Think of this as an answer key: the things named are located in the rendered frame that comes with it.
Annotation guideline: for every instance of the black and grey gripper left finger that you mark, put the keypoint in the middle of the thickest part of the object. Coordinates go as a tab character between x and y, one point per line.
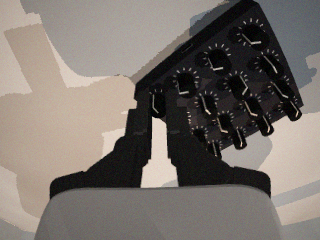
130	154

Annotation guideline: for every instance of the black knob box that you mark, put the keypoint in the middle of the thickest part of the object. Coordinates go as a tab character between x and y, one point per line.
238	35

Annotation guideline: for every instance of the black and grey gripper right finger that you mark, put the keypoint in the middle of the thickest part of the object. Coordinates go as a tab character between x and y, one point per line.
194	164

